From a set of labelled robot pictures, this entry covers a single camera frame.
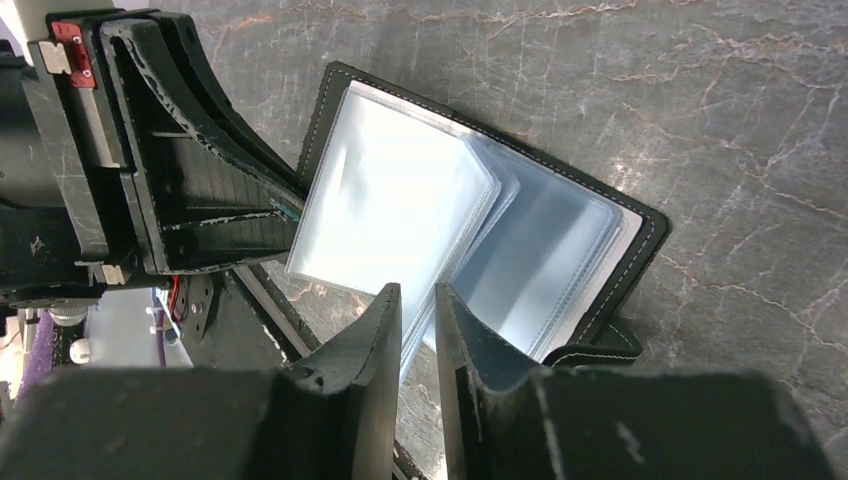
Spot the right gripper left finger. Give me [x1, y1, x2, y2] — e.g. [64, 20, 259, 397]
[1, 283, 401, 479]

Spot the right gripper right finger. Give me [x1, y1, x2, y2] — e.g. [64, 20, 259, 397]
[436, 284, 835, 479]

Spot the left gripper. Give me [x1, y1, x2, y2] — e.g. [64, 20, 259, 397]
[1, 9, 306, 308]

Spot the black leather card holder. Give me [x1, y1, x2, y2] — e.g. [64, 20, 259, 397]
[286, 62, 671, 370]

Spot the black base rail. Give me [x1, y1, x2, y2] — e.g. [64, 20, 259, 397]
[163, 267, 422, 479]

